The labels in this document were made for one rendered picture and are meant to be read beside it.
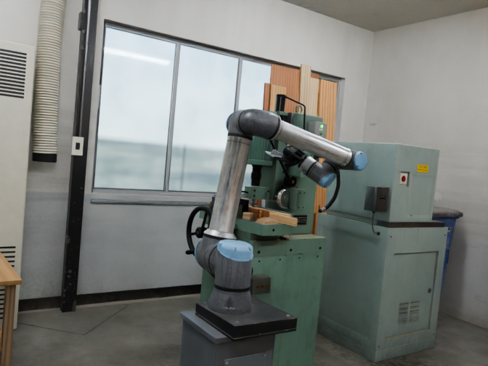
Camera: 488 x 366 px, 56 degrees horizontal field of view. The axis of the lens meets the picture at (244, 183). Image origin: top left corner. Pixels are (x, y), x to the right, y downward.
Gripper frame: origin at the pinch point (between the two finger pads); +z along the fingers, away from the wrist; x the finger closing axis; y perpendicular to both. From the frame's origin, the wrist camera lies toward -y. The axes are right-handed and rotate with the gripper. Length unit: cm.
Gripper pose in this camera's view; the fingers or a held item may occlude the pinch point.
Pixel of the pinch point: (274, 144)
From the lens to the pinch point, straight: 247.0
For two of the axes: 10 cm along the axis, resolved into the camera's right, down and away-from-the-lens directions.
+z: -7.4, -5.9, 3.3
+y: 0.6, -5.5, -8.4
